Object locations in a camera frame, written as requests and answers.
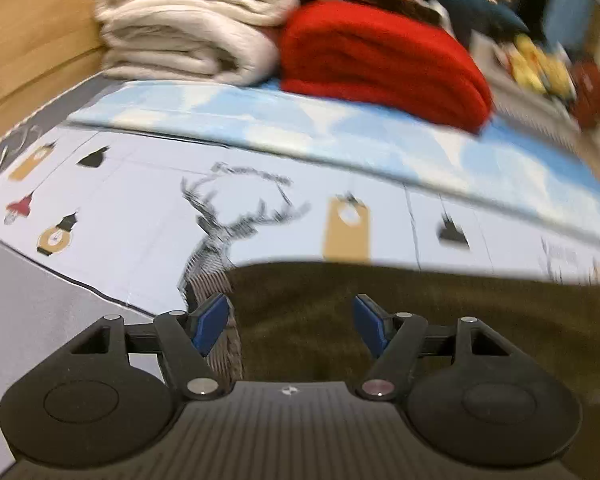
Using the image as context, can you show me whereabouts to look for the olive corduroy pants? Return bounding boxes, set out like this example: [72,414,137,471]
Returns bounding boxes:
[179,259,600,480]

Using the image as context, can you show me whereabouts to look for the patterned deer bed sheet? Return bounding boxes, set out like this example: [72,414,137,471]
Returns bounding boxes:
[0,74,600,480]

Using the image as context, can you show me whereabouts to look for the blue cloud pattern quilt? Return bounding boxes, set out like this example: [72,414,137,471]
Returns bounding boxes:
[68,81,600,240]

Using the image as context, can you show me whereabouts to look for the red folded blanket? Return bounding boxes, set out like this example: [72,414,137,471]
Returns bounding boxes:
[279,1,493,134]

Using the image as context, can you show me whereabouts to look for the yellow plush toy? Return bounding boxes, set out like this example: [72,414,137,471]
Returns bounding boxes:
[502,35,576,102]

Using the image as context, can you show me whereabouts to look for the dark red cushion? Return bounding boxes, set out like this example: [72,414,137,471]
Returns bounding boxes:
[569,60,600,131]

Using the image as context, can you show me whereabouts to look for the cream folded blanket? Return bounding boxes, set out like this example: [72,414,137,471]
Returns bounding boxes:
[94,0,300,87]

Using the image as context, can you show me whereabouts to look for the teal shark plush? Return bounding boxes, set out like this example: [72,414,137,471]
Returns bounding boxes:
[436,0,529,49]

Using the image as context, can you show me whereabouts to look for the blue curtain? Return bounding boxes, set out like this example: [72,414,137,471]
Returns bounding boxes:
[542,0,595,52]

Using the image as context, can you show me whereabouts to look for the wooden bed frame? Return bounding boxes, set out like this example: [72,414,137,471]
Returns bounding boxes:
[0,0,104,137]

